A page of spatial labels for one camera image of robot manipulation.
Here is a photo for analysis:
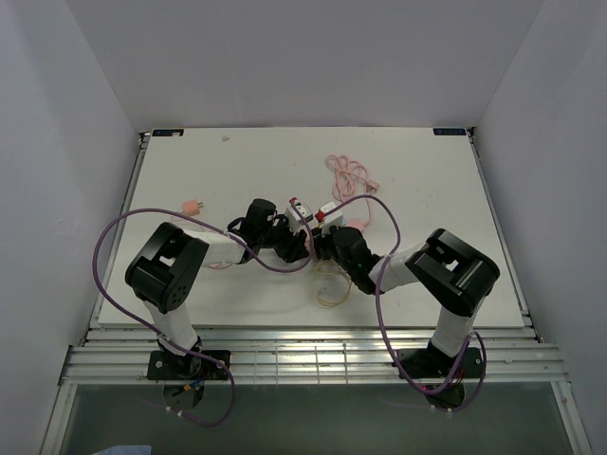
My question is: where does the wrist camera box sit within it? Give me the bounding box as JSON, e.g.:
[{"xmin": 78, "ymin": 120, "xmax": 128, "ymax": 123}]
[
  {"xmin": 285, "ymin": 197, "xmax": 314, "ymax": 234},
  {"xmin": 315, "ymin": 201, "xmax": 344, "ymax": 237}
]

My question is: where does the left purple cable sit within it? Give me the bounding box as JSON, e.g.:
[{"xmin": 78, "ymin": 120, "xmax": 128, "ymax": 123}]
[{"xmin": 92, "ymin": 200, "xmax": 318, "ymax": 427}]

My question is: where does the pink charger plug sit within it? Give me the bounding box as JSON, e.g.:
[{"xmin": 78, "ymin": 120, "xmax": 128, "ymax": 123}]
[{"xmin": 181, "ymin": 199, "xmax": 204, "ymax": 217}]

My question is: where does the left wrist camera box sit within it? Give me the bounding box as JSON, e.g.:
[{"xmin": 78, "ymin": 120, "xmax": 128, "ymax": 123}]
[{"xmin": 285, "ymin": 197, "xmax": 314, "ymax": 234}]

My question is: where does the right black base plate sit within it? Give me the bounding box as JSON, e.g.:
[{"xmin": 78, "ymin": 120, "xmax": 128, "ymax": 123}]
[{"xmin": 396, "ymin": 347, "xmax": 484, "ymax": 379}]

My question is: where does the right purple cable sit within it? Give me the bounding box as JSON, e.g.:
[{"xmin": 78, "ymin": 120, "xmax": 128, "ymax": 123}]
[{"xmin": 318, "ymin": 192, "xmax": 487, "ymax": 414}]

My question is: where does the pink power strip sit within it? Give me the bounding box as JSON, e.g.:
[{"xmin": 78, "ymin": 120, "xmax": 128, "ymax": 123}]
[{"xmin": 334, "ymin": 219, "xmax": 364, "ymax": 251}]

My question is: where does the orange pink charging cable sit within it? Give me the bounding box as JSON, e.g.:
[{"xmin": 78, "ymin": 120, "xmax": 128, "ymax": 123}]
[{"xmin": 170, "ymin": 215, "xmax": 238, "ymax": 270}]

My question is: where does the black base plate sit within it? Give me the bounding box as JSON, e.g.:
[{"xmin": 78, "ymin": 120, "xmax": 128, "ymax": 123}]
[
  {"xmin": 146, "ymin": 350, "xmax": 228, "ymax": 382},
  {"xmin": 396, "ymin": 347, "xmax": 484, "ymax": 379}
]

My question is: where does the left blue corner label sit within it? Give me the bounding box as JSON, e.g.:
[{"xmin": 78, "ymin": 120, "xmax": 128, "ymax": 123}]
[{"xmin": 152, "ymin": 129, "xmax": 184, "ymax": 137}]

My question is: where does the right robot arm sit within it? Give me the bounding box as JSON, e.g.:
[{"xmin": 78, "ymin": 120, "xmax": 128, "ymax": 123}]
[{"xmin": 314, "ymin": 227, "xmax": 501, "ymax": 376}]

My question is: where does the aluminium rail frame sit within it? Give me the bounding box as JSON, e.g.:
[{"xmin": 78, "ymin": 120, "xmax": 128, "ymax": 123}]
[{"xmin": 58, "ymin": 128, "xmax": 570, "ymax": 386}]

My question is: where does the blue corner label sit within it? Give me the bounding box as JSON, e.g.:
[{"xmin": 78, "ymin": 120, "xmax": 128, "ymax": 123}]
[
  {"xmin": 432, "ymin": 128, "xmax": 467, "ymax": 137},
  {"xmin": 152, "ymin": 129, "xmax": 184, "ymax": 137}
]

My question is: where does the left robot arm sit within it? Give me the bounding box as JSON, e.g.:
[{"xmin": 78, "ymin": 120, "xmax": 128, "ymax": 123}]
[{"xmin": 125, "ymin": 198, "xmax": 313, "ymax": 379}]

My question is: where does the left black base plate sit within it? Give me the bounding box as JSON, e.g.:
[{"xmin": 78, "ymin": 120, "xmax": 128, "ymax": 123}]
[{"xmin": 146, "ymin": 350, "xmax": 228, "ymax": 382}]

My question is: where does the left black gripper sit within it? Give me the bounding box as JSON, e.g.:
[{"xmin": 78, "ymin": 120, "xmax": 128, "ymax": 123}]
[{"xmin": 259, "ymin": 215, "xmax": 309, "ymax": 264}]

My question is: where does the right blue corner label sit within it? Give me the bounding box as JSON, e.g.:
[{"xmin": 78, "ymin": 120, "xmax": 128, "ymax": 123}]
[{"xmin": 432, "ymin": 128, "xmax": 467, "ymax": 137}]

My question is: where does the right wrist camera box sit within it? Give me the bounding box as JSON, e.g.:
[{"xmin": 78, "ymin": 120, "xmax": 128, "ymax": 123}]
[{"xmin": 315, "ymin": 201, "xmax": 344, "ymax": 237}]

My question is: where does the pink power strip cord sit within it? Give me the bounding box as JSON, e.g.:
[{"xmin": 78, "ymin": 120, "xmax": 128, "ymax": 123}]
[{"xmin": 325, "ymin": 153, "xmax": 383, "ymax": 233}]

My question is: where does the purple cable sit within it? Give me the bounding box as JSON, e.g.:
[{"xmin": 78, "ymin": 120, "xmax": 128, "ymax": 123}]
[
  {"xmin": 318, "ymin": 192, "xmax": 487, "ymax": 414},
  {"xmin": 92, "ymin": 200, "xmax": 318, "ymax": 427}
]

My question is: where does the yellow charging cable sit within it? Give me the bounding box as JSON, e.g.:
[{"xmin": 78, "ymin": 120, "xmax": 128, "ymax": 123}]
[{"xmin": 314, "ymin": 259, "xmax": 355, "ymax": 308}]

